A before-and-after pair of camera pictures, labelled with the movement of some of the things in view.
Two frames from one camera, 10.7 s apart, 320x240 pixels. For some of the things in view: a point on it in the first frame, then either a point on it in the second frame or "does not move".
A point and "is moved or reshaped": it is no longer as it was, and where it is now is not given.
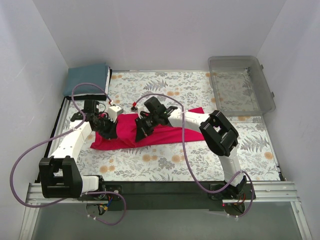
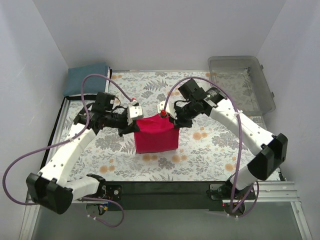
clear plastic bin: x=239 y=86 does not move
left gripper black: x=105 y=125 -> x=127 y=127
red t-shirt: x=126 y=135 is moved or reshaped
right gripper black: x=144 y=124 -> x=180 y=119
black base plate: x=171 y=196 does not move
